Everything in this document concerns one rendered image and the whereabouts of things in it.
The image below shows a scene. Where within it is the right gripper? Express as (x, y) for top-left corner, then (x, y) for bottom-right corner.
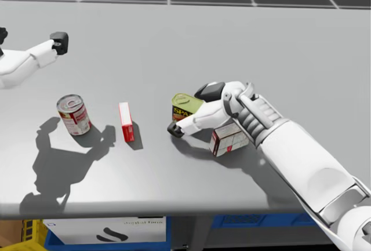
(166, 81), (250, 139)

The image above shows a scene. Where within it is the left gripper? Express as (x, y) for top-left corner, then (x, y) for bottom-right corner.
(0, 27), (69, 90)

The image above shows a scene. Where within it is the green and blue rectangular can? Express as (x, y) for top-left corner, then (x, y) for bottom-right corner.
(170, 93), (205, 123)

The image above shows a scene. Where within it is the red and white can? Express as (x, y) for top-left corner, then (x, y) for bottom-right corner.
(56, 93), (92, 136)

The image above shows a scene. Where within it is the red and white carton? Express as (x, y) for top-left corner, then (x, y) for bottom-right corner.
(209, 121), (250, 157)

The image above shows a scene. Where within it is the blue box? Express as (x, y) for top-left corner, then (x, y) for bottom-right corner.
(43, 216), (172, 249)
(210, 214), (317, 230)

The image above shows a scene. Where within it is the white box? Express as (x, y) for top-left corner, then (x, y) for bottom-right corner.
(42, 217), (168, 245)

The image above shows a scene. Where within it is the brown box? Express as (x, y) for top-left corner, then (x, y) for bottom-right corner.
(0, 220), (24, 248)

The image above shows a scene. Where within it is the yellow box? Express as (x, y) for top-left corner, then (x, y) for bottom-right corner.
(0, 219), (49, 251)

